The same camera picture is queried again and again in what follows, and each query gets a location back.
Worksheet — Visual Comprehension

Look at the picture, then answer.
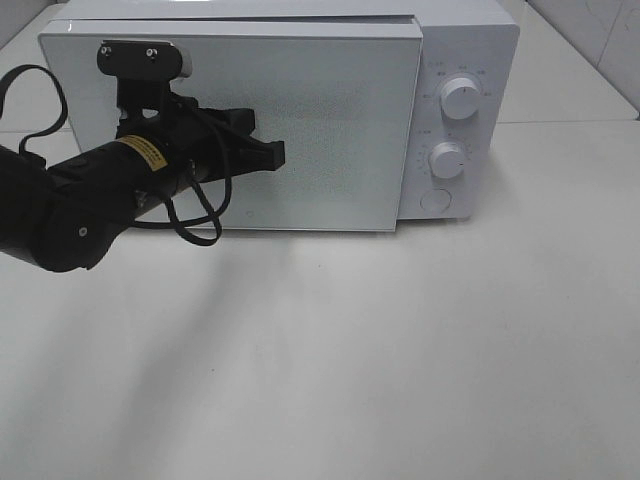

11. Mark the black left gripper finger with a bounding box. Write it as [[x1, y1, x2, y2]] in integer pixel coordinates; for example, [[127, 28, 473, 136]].
[[117, 78, 171, 120], [199, 108, 285, 176]]

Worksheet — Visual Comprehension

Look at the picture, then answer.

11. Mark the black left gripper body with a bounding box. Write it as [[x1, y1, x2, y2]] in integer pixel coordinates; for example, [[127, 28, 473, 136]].
[[116, 94, 235, 185]]

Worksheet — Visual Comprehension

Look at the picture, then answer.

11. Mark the round white door button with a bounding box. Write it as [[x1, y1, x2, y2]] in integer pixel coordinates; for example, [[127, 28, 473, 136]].
[[420, 188, 452, 215]]

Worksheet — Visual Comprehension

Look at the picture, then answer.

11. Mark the white microwave door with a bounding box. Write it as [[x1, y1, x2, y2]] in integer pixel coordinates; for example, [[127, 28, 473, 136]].
[[39, 18, 423, 231]]

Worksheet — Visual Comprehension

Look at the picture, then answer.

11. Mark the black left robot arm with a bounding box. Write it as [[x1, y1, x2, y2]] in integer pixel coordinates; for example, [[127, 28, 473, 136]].
[[1, 80, 285, 273]]

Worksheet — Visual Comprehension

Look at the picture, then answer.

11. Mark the lower white timer knob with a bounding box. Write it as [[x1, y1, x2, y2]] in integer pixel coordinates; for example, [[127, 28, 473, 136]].
[[428, 142, 466, 179]]

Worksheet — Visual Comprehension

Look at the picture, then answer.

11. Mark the white microwave oven body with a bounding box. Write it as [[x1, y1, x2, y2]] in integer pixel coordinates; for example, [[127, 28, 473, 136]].
[[48, 1, 519, 226]]

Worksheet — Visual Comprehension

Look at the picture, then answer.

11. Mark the upper white power knob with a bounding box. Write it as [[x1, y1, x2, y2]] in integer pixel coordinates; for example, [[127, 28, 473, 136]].
[[439, 75, 482, 120]]

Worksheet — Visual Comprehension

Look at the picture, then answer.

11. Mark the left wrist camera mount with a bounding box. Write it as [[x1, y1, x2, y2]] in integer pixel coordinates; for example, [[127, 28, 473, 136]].
[[97, 40, 192, 82]]

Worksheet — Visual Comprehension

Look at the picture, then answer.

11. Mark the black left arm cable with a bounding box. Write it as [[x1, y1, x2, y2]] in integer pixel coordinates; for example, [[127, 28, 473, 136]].
[[0, 63, 235, 247]]

